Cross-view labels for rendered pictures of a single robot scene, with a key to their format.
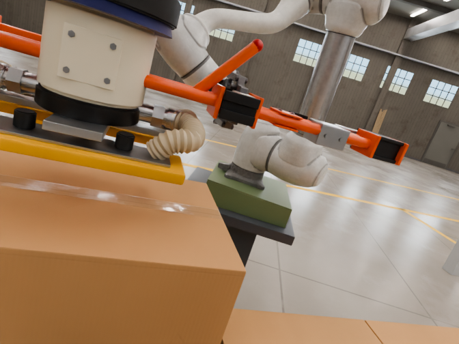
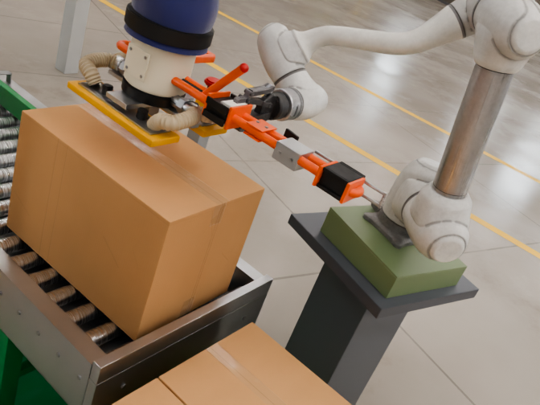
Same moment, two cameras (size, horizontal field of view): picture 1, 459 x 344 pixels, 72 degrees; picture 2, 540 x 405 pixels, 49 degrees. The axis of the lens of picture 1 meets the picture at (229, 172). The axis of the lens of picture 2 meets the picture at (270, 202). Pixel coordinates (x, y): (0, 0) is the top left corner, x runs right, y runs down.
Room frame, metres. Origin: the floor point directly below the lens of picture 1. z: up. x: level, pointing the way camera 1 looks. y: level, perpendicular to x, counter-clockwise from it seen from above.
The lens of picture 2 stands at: (-0.19, -1.09, 1.71)
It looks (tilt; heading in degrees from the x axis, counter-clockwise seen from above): 27 degrees down; 46
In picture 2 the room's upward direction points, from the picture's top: 21 degrees clockwise
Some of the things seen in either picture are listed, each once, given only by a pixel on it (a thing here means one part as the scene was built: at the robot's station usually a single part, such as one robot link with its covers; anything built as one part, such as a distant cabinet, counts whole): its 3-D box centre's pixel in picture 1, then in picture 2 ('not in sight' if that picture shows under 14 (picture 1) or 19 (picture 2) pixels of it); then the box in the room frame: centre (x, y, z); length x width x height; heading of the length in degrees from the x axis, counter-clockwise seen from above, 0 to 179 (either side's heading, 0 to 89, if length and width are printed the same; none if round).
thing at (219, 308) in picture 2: not in sight; (194, 321); (0.67, -0.07, 0.58); 0.70 x 0.03 x 0.06; 17
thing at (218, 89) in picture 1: (233, 104); (227, 109); (0.63, 0.03, 1.20); 0.10 x 0.08 x 0.06; 18
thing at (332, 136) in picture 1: (326, 134); (292, 153); (0.69, -0.17, 1.19); 0.07 x 0.07 x 0.04; 18
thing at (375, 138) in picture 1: (378, 146); (338, 182); (0.73, -0.30, 1.20); 0.08 x 0.07 x 0.05; 108
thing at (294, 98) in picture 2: not in sight; (284, 104); (0.85, 0.09, 1.20); 0.09 x 0.06 x 0.09; 108
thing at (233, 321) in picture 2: not in sight; (186, 347); (0.67, -0.08, 0.47); 0.70 x 0.03 x 0.15; 17
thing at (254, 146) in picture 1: (259, 144); (419, 191); (1.38, -0.09, 1.01); 0.18 x 0.16 x 0.22; 61
